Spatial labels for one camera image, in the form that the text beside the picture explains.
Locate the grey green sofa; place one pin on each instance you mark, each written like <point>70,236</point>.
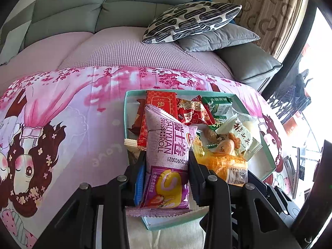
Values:
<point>129,13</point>

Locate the white green snack packet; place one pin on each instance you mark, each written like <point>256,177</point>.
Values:
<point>242,137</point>

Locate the teal cardboard box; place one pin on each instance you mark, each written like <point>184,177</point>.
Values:
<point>263,160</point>

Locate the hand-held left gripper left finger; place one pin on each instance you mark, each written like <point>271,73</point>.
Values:
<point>138,184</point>

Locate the purple sofa cover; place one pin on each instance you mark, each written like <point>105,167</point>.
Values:
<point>116,49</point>

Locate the clear white cake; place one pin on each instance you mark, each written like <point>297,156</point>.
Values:
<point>250,124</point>

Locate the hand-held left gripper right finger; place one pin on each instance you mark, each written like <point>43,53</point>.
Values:
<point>194,179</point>

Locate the pink printed blanket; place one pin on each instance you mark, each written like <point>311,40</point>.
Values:
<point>77,109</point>

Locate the grey pillow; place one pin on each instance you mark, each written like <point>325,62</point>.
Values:
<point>220,39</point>

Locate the dark brown snack packet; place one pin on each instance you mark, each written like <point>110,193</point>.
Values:
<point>136,122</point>

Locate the red puffy snack packet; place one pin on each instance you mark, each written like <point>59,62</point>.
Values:
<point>192,111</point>

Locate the dark window frame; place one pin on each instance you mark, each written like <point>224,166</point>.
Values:
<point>293,54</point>

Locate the cream snack packet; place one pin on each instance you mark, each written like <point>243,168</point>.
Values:
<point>129,142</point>

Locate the black white patterned pillow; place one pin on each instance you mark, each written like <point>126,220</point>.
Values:
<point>192,20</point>

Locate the light grey cushion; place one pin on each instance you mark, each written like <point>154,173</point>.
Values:
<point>13,41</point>

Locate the orange translucent snack packet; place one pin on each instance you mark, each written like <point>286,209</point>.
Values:
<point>228,168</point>

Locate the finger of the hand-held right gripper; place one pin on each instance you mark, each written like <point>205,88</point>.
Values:
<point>259,182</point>

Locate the round cake packet green edges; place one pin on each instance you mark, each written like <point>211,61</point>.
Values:
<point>211,134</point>

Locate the purple roll cake packet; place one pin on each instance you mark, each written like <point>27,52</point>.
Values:
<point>166,145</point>

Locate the beige patterned curtain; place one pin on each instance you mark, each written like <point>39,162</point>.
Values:
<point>272,13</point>

